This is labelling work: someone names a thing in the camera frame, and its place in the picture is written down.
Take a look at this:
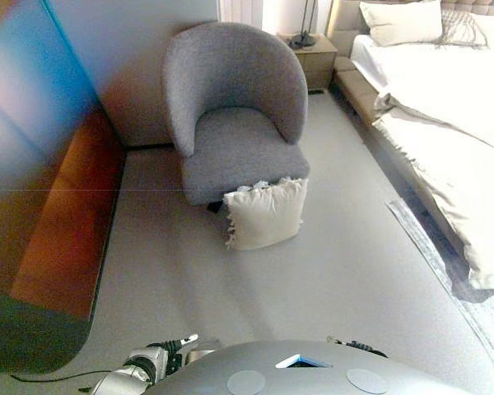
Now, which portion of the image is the silver robot torso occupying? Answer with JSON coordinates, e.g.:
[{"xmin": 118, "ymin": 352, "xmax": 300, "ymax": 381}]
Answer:
[{"xmin": 142, "ymin": 339, "xmax": 474, "ymax": 395}]

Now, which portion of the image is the cream duvet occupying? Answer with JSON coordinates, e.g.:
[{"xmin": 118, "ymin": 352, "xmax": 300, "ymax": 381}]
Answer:
[{"xmin": 371, "ymin": 92, "xmax": 494, "ymax": 291}]

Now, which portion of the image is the beige upholstered bed frame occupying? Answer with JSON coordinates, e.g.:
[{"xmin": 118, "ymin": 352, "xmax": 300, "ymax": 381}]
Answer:
[{"xmin": 324, "ymin": 0, "xmax": 396, "ymax": 128}]

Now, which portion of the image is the white pleated curtain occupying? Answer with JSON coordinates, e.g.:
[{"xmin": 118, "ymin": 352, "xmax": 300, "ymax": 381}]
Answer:
[{"xmin": 217, "ymin": 0, "xmax": 259, "ymax": 24}]

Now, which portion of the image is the cream pillow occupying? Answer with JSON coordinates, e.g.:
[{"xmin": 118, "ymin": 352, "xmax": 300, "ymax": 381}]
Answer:
[{"xmin": 358, "ymin": 0, "xmax": 445, "ymax": 47}]

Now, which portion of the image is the white fringed cushion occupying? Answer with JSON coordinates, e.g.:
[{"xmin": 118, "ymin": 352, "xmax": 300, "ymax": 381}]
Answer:
[{"xmin": 222, "ymin": 176, "xmax": 310, "ymax": 252}]

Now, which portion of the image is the tufted beige headboard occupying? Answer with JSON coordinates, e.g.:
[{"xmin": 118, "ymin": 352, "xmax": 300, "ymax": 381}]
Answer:
[{"xmin": 440, "ymin": 0, "xmax": 494, "ymax": 17}]

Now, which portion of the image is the pale patterned rug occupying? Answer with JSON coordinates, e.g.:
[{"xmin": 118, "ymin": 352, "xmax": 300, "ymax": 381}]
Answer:
[{"xmin": 384, "ymin": 198, "xmax": 494, "ymax": 367}]

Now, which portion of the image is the beige wooden nightstand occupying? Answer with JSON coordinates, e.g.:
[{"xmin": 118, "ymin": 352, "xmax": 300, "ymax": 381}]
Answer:
[{"xmin": 276, "ymin": 32, "xmax": 338, "ymax": 92}]

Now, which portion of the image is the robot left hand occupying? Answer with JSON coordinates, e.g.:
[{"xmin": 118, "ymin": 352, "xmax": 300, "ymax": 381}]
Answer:
[{"xmin": 161, "ymin": 332, "xmax": 199, "ymax": 374}]

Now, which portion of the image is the grey fabric tub armchair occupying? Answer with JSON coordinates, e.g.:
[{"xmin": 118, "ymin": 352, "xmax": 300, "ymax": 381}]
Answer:
[{"xmin": 161, "ymin": 21, "xmax": 312, "ymax": 207}]

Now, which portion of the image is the colourful glossy panel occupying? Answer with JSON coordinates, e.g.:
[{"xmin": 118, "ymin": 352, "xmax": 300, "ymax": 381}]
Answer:
[{"xmin": 0, "ymin": 0, "xmax": 127, "ymax": 375}]

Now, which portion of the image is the black floor cable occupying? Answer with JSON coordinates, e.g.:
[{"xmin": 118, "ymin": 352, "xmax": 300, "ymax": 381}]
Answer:
[{"xmin": 10, "ymin": 369, "xmax": 110, "ymax": 382}]

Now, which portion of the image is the white bed sheet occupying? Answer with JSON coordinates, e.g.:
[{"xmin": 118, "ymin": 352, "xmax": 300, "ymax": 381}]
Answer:
[{"xmin": 348, "ymin": 33, "xmax": 494, "ymax": 157}]

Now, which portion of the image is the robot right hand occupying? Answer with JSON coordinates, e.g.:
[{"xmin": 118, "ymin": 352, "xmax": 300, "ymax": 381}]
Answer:
[{"xmin": 326, "ymin": 335, "xmax": 390, "ymax": 359}]

